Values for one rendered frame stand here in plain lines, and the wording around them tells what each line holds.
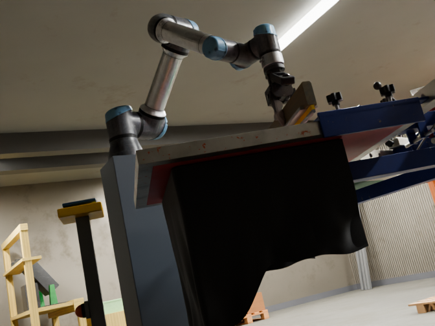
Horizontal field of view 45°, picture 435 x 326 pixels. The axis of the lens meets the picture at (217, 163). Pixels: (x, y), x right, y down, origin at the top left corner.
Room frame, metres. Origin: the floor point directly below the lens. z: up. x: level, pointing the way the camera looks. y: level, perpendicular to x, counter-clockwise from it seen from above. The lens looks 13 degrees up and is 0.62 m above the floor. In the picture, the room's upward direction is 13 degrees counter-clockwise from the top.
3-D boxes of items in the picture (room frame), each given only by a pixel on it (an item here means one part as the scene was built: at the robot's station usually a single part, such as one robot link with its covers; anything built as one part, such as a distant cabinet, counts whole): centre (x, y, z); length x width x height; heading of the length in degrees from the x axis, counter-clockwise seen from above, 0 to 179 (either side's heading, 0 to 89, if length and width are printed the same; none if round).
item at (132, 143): (2.05, 0.36, 1.25); 0.15 x 0.15 x 0.10
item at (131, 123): (2.06, 0.35, 1.37); 0.13 x 0.12 x 0.14; 136
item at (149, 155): (1.60, -0.13, 0.97); 0.79 x 0.58 x 0.04; 102
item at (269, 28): (1.65, -0.25, 1.39); 0.09 x 0.08 x 0.11; 46
